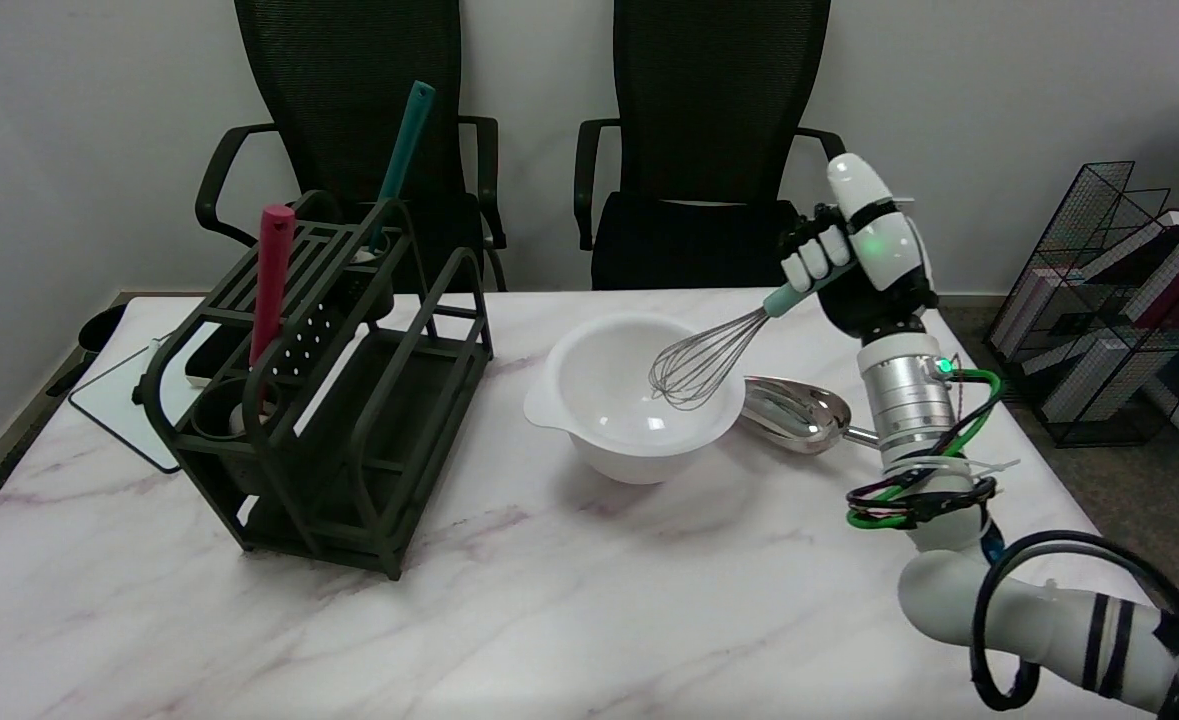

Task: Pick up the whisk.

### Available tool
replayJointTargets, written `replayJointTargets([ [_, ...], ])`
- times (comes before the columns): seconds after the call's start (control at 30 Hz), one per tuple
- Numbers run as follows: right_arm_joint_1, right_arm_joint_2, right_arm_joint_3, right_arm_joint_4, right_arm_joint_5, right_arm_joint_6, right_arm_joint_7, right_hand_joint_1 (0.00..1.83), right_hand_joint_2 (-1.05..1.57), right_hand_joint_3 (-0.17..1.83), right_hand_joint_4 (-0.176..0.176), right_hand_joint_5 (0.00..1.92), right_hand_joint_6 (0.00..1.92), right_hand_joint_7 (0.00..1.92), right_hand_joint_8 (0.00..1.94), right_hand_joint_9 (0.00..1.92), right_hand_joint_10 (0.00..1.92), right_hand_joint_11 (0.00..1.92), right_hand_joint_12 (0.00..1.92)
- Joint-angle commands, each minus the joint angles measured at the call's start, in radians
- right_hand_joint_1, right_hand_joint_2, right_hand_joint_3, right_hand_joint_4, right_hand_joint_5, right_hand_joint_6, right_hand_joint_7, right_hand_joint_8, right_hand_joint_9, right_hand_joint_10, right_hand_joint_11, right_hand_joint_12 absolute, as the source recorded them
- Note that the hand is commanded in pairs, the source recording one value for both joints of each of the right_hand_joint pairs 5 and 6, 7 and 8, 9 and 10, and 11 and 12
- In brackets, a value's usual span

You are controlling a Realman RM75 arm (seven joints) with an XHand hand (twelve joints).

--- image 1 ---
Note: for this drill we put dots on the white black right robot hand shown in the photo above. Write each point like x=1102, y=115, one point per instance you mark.
x=884, y=260

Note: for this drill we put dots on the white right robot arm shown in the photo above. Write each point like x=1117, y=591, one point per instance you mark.
x=909, y=400

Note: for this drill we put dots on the white leaning book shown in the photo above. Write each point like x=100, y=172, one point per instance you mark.
x=1049, y=295

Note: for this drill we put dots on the steel scoop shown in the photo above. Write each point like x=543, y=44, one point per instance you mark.
x=799, y=415

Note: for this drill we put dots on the black mesh office chair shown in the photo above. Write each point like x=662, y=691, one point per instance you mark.
x=349, y=80
x=719, y=100

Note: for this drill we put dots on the white flat book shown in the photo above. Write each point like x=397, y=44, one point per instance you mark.
x=1089, y=375

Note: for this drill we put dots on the white mixing bowl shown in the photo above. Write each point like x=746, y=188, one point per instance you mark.
x=599, y=420

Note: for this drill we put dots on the dark green dish rack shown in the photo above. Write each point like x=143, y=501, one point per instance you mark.
x=399, y=440

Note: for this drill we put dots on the white board with black edge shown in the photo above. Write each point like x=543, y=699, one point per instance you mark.
x=124, y=410

